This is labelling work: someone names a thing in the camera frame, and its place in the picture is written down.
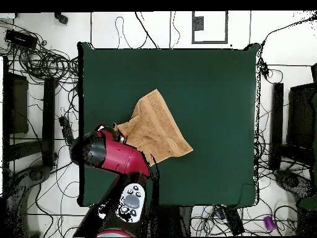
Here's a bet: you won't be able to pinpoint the tan terry towel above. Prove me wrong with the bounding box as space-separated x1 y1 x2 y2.
112 88 194 167

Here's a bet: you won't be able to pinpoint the dark flat panel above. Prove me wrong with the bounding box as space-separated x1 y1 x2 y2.
3 71 30 134

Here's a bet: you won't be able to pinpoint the dark green table cloth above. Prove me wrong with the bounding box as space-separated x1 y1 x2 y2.
77 41 261 208

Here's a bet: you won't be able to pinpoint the black power strip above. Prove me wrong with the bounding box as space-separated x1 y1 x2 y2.
58 115 75 147

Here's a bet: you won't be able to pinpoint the black upright bar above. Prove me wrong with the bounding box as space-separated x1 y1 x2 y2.
41 77 57 167
269 82 285 171

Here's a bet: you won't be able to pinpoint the small dark grey block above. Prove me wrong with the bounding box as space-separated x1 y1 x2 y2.
193 15 205 32

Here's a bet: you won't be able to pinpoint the black adaptor box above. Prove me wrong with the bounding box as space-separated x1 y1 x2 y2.
221 206 245 236

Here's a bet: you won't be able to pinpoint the dark speckled monitor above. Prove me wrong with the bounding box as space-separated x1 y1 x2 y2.
286 82 317 149

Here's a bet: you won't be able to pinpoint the purple object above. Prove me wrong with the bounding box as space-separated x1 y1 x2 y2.
263 215 277 233

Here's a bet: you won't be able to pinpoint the small black object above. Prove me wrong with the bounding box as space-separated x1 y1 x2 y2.
53 12 69 25

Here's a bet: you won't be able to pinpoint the dark green round object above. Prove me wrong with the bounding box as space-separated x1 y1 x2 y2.
298 195 317 211

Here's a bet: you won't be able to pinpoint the black rectangular box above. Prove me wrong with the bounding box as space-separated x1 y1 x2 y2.
4 29 38 50

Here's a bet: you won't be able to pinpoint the black pedestal column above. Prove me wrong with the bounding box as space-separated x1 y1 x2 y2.
158 205 193 237

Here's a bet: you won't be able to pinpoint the looped black cable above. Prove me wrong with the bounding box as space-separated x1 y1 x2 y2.
115 11 159 50

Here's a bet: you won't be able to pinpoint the grey rectangular frame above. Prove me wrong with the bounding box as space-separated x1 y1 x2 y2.
191 11 229 45

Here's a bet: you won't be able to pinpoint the dark grey pedestal leg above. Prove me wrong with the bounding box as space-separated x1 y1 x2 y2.
273 169 313 199
6 164 51 237

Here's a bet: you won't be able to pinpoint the tangled black cables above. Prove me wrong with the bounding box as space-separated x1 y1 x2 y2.
0 19 79 86

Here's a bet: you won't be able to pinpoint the long black cable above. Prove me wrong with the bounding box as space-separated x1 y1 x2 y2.
262 12 317 45

